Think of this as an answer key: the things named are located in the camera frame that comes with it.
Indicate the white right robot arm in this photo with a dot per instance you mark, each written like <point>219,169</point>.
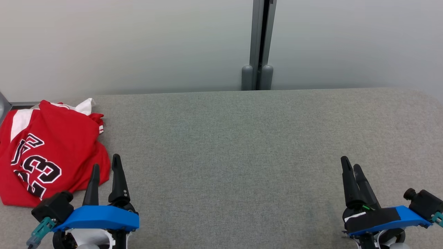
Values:
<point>396,246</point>

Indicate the red jersey with number 23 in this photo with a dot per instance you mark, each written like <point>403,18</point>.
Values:
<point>65,145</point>

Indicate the grey metal partition post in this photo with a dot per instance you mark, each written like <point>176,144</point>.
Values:
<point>258,41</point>

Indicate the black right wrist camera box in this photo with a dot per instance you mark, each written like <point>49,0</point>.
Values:
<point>424,204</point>

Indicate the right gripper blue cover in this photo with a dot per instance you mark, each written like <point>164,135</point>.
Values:
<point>377,219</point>

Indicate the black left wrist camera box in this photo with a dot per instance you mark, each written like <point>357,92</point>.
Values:
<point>53,207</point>

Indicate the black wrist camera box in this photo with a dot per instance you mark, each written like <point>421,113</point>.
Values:
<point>424,204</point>
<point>53,207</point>

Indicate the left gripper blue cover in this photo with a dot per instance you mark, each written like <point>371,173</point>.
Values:
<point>100,218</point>

